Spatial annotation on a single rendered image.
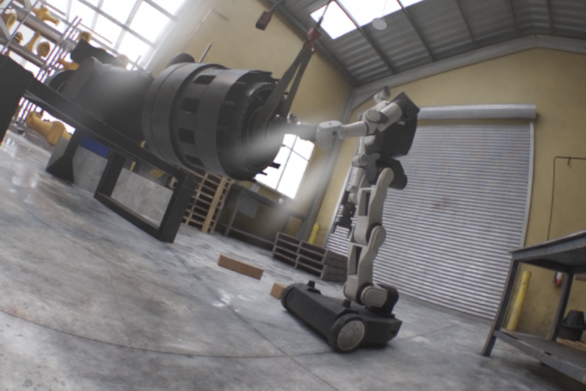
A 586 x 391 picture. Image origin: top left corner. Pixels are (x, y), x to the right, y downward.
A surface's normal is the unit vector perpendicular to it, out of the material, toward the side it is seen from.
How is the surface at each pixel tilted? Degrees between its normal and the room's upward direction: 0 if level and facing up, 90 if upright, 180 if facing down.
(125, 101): 90
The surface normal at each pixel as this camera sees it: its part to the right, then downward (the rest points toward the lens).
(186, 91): -0.31, -0.35
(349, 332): 0.45, -0.05
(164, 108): -0.42, 0.02
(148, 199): 0.65, 0.07
